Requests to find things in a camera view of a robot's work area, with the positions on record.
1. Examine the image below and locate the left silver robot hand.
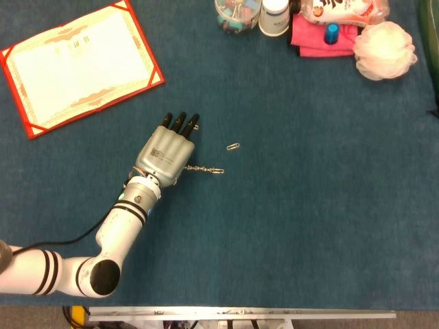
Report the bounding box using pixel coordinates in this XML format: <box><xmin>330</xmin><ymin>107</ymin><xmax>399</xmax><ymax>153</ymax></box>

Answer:
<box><xmin>134</xmin><ymin>112</ymin><xmax>202</xmax><ymax>188</ymax></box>

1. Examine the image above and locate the silver metal chain bracelet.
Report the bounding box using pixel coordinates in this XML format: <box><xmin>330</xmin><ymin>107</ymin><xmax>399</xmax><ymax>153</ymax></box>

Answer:
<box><xmin>184</xmin><ymin>164</ymin><xmax>217</xmax><ymax>174</ymax></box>

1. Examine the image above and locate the red certificate folder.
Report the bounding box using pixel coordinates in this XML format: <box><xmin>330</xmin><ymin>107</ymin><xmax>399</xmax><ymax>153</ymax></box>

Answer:
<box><xmin>0</xmin><ymin>0</ymin><xmax>165</xmax><ymax>141</ymax></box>

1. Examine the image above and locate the blue felt table mat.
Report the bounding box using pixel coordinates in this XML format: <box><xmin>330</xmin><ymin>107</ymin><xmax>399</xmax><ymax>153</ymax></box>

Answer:
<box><xmin>0</xmin><ymin>0</ymin><xmax>439</xmax><ymax>307</ymax></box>

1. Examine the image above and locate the clear jar of binder clips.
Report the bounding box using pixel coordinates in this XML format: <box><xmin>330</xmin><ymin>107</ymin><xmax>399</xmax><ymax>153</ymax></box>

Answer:
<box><xmin>214</xmin><ymin>0</ymin><xmax>261</xmax><ymax>35</ymax></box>

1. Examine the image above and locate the white paper cup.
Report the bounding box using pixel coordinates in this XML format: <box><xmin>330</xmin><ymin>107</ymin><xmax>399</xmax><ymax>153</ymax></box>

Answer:
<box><xmin>258</xmin><ymin>0</ymin><xmax>292</xmax><ymax>37</ymax></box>

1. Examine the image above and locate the pink folded cloth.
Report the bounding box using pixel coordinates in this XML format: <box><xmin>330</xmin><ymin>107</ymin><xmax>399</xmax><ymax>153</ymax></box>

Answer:
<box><xmin>289</xmin><ymin>12</ymin><xmax>361</xmax><ymax>58</ymax></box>

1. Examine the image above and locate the small blue cap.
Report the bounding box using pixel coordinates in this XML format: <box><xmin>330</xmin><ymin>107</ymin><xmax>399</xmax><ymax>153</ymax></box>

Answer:
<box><xmin>323</xmin><ymin>23</ymin><xmax>340</xmax><ymax>45</ymax></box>

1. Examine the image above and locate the pale pink bath pouf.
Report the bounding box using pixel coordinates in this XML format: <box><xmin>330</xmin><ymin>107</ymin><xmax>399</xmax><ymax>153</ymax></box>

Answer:
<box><xmin>353</xmin><ymin>21</ymin><xmax>418</xmax><ymax>82</ymax></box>

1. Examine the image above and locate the green spray bottle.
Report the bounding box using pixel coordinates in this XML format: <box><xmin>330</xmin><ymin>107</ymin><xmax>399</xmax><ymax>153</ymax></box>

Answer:
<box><xmin>418</xmin><ymin>0</ymin><xmax>439</xmax><ymax>120</ymax></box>

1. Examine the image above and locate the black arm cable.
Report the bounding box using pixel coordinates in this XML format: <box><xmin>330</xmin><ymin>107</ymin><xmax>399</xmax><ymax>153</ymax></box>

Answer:
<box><xmin>12</xmin><ymin>209</ymin><xmax>114</xmax><ymax>256</ymax></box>

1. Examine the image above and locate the aluminium table edge rail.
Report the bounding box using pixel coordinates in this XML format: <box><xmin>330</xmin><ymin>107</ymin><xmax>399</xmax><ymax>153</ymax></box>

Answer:
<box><xmin>88</xmin><ymin>306</ymin><xmax>397</xmax><ymax>322</ymax></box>

